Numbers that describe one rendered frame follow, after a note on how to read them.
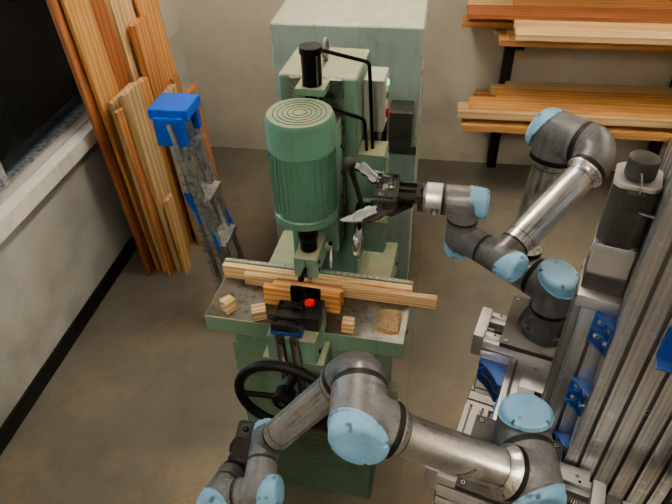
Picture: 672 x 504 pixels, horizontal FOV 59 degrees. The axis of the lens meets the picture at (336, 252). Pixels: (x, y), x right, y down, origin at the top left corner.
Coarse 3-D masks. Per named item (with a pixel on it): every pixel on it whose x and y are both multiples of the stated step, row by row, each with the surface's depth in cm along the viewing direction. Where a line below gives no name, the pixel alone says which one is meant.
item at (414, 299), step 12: (252, 276) 185; (264, 276) 185; (276, 276) 185; (288, 276) 184; (348, 288) 180; (360, 288) 179; (372, 288) 179; (372, 300) 181; (384, 300) 180; (396, 300) 179; (408, 300) 177; (420, 300) 176; (432, 300) 175
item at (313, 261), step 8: (320, 232) 180; (320, 240) 177; (320, 248) 174; (296, 256) 172; (304, 256) 172; (312, 256) 171; (320, 256) 174; (296, 264) 172; (304, 264) 172; (312, 264) 171; (320, 264) 176; (296, 272) 174; (312, 272) 173
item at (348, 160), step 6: (348, 156) 142; (342, 162) 142; (348, 162) 141; (354, 162) 141; (348, 168) 142; (354, 174) 149; (354, 180) 152; (354, 186) 156; (360, 192) 162; (360, 198) 165; (360, 204) 170; (366, 204) 177; (372, 204) 177
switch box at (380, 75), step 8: (376, 72) 170; (384, 72) 170; (376, 80) 166; (384, 80) 166; (368, 88) 168; (376, 88) 167; (384, 88) 167; (368, 96) 169; (376, 96) 169; (384, 96) 169; (368, 104) 171; (376, 104) 170; (384, 104) 171; (368, 112) 172; (376, 112) 172; (384, 112) 173; (368, 120) 174; (376, 120) 173; (384, 120) 175; (368, 128) 176; (376, 128) 175
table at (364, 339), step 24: (240, 288) 187; (216, 312) 179; (240, 312) 178; (360, 312) 177; (408, 312) 177; (264, 336) 178; (336, 336) 171; (360, 336) 170; (384, 336) 170; (264, 360) 170; (288, 360) 168
